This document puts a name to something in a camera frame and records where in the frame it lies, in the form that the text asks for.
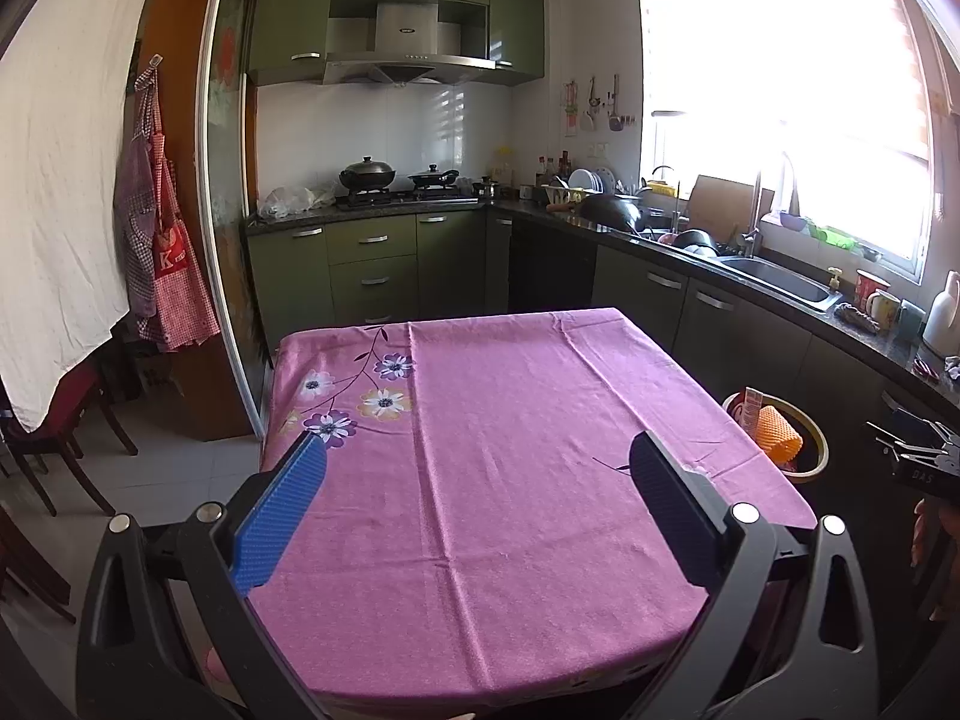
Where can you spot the black bin with tan rim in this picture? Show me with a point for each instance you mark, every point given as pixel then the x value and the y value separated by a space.
pixel 814 435

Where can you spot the black lidded wok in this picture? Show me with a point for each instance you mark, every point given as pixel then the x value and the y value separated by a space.
pixel 367 174

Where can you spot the yellow soap pump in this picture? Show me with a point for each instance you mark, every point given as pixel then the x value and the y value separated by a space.
pixel 835 281

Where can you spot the green base cabinet with drawers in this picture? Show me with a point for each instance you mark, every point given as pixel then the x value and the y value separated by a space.
pixel 375 240

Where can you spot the white hanging sheet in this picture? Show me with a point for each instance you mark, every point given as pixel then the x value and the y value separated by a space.
pixel 60 202

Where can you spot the large black wok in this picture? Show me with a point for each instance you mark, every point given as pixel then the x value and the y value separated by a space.
pixel 611 211

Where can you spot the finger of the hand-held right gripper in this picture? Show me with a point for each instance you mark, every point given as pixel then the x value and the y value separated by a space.
pixel 911 450
pixel 921 426

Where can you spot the person's right hand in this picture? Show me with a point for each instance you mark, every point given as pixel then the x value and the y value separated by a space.
pixel 937 532

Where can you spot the green wall cabinets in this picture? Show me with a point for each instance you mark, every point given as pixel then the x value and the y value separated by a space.
pixel 292 22

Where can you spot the green plastic containers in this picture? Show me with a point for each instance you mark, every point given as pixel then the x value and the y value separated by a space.
pixel 832 236

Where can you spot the white jug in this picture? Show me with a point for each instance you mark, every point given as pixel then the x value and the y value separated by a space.
pixel 943 319

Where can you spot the row of condiment bottles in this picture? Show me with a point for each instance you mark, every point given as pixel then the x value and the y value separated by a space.
pixel 553 169

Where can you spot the steel sink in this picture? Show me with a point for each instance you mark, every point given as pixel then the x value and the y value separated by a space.
pixel 784 283

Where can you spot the chrome sink faucet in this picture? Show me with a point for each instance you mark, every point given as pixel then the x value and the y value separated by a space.
pixel 754 225

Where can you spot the black lidded frying pan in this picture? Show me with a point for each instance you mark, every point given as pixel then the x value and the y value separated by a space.
pixel 433 178

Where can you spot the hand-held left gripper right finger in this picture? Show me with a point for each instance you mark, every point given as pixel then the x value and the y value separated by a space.
pixel 671 510

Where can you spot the pile of plastic bags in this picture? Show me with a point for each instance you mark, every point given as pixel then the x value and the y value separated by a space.
pixel 296 202

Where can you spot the purple bowl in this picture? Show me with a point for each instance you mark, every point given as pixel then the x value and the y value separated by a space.
pixel 793 221

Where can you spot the window with blind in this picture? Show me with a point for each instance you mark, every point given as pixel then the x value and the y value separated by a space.
pixel 787 90

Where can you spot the steel range hood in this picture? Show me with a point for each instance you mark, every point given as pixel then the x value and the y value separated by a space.
pixel 405 26

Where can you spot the wall poster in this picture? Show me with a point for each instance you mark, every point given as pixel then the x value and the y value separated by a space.
pixel 571 109

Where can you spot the teal container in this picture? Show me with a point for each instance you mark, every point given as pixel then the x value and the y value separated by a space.
pixel 911 321

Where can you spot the orange foam fruit net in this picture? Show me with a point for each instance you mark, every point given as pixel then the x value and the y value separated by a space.
pixel 780 435

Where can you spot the wooden chair with red seat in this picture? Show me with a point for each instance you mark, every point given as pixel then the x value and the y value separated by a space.
pixel 60 420

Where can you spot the dish rack with plates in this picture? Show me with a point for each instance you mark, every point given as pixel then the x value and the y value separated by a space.
pixel 585 181

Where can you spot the hanging kitchen utensils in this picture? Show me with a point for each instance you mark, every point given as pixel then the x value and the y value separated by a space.
pixel 611 109

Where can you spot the gooseneck faucet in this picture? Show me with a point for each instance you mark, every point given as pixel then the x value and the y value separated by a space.
pixel 676 210

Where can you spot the pink floral tablecloth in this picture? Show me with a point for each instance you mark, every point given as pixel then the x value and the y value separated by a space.
pixel 510 465

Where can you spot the red mug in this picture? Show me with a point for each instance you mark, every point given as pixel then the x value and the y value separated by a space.
pixel 870 285

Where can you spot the long dark base cabinet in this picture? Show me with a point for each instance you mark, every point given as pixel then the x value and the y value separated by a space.
pixel 750 345

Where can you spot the purple checkered apron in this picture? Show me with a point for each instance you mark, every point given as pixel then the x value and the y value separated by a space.
pixel 135 240

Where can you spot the black pots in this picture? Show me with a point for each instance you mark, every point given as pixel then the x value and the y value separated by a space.
pixel 696 241

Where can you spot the yellow container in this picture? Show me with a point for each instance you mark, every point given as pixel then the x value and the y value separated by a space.
pixel 661 190

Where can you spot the small black pot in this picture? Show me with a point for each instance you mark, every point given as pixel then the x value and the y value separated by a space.
pixel 487 187

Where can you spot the sliding glass door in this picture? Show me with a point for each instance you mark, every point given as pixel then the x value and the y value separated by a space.
pixel 229 165

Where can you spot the white and yellow mug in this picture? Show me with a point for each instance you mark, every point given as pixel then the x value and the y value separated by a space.
pixel 885 311

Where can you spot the wooden cutting board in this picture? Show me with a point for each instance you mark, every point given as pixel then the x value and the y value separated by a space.
pixel 724 206

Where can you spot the gas stove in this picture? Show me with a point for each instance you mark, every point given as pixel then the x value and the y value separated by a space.
pixel 405 199

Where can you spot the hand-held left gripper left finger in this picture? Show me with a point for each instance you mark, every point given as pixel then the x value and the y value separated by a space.
pixel 281 510

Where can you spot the red checkered apron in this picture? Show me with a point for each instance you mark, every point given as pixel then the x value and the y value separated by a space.
pixel 184 285

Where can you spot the red and white milk carton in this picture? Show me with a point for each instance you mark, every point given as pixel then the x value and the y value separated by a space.
pixel 748 409

